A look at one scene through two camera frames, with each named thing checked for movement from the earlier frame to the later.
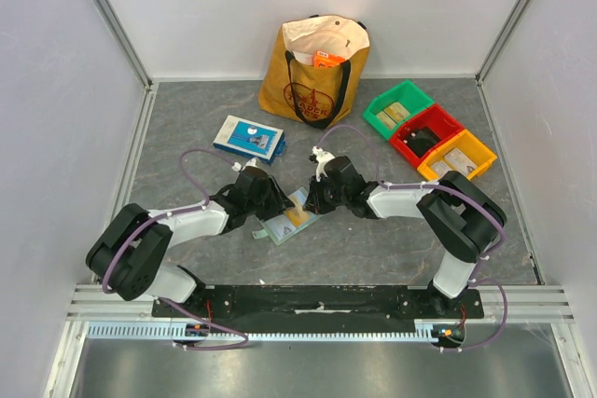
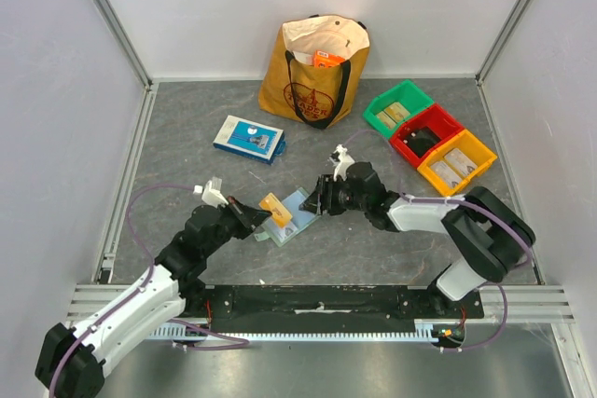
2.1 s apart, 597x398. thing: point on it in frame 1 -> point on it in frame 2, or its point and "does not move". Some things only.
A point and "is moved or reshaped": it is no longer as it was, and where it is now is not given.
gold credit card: x=297 y=215 is moved or reshaped
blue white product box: x=253 y=141 does not move
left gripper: x=279 y=202 -> x=247 y=218
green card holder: x=280 y=228 does not move
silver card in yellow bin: x=459 y=162 does not move
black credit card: x=422 y=140 does not move
